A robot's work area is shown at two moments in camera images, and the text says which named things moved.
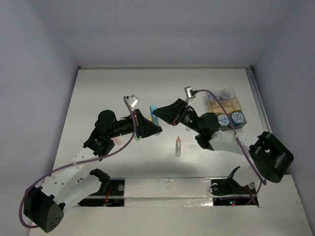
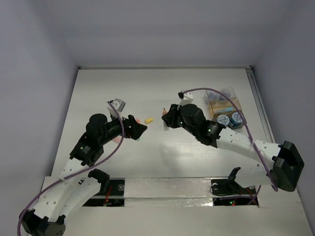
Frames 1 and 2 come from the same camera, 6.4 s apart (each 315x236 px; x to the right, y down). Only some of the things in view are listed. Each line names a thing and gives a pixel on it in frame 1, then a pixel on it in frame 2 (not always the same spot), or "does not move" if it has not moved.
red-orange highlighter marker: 178,147 to 165,125
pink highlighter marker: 116,139 does not move
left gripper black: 143,127 to 131,129
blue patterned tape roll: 237,118 does not move
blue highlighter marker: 155,121 to 230,108
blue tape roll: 223,120 does not move
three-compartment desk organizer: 231,103 does not move
